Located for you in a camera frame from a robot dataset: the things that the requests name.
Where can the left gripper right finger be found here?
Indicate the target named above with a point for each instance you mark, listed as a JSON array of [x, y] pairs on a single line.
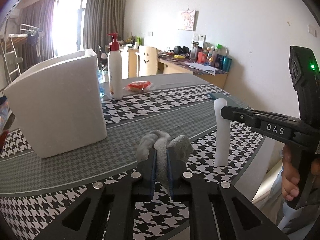
[[175, 168]]

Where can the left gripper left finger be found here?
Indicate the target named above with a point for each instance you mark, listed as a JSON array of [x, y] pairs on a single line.
[[147, 170]]

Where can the grey sock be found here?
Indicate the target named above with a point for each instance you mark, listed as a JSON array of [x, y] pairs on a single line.
[[161, 141]]

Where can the white foam roll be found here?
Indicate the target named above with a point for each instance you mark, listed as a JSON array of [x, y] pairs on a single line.
[[223, 130]]

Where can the right hand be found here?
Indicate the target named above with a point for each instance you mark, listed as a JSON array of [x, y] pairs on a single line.
[[290, 176]]

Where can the red snack packet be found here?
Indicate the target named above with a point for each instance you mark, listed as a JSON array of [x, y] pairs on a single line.
[[138, 86]]

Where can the papers on desk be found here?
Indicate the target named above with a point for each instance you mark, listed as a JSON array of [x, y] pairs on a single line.
[[202, 67]]

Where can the wooden desk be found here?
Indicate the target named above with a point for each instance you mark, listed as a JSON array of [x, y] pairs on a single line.
[[129, 61], [171, 65]]

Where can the teal bottle on desk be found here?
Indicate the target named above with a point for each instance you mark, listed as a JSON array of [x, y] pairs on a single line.
[[226, 64]]

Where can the smiley wooden chair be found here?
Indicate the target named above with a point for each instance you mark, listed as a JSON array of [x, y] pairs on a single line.
[[147, 61]]

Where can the houndstooth tablecloth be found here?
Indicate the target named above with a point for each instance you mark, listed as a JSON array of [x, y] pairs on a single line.
[[35, 191]]

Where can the white foam box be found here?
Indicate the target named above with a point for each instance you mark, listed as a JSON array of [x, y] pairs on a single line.
[[57, 104]]

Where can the blue liquid bottle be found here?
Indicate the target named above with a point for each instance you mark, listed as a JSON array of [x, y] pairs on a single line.
[[101, 81]]

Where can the far wooden desk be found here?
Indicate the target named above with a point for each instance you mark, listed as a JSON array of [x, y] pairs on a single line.
[[129, 61]]

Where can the white lotion pump bottle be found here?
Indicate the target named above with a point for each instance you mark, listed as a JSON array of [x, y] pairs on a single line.
[[115, 68]]

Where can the brown curtain right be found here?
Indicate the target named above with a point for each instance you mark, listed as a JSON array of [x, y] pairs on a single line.
[[101, 18]]

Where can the brown curtain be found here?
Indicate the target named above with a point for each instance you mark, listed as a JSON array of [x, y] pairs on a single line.
[[101, 18], [36, 20]]

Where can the metal bunk bed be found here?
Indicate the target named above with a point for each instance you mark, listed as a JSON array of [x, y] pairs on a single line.
[[9, 43]]

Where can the brown curtain left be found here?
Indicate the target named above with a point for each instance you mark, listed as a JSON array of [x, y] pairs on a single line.
[[36, 20]]

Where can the wall picture canvas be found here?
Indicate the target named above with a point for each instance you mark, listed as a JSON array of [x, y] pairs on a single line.
[[187, 20]]

